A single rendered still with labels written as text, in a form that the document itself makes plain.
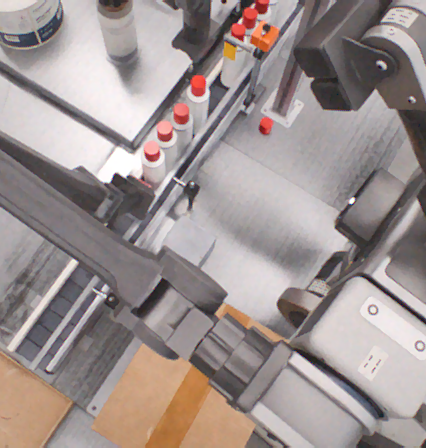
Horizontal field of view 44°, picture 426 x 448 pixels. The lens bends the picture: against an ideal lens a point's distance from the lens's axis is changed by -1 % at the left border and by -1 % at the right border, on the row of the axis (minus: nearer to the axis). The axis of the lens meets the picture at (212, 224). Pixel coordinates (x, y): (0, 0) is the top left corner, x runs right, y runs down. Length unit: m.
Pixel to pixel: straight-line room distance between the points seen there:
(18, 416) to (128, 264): 0.74
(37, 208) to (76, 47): 0.93
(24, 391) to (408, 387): 0.90
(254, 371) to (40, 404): 0.76
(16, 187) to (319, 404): 0.40
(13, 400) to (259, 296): 0.60
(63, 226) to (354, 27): 0.36
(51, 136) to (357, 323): 1.03
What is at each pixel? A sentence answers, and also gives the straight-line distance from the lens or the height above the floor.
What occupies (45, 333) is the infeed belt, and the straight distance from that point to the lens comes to 1.24.
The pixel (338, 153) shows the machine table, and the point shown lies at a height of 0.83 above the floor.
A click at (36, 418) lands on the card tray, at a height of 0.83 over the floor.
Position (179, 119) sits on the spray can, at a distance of 1.15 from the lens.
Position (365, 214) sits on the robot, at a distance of 0.66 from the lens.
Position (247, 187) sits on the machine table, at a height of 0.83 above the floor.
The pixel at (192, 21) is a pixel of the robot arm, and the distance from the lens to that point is 1.14.
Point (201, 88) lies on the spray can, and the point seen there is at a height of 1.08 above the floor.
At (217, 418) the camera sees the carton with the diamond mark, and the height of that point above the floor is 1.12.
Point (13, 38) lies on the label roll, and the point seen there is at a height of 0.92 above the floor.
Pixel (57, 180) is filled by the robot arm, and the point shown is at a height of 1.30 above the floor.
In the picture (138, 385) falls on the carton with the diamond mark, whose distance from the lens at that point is 0.96.
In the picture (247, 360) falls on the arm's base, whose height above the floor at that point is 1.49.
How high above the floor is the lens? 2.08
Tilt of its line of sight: 73 degrees down
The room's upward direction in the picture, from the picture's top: 11 degrees clockwise
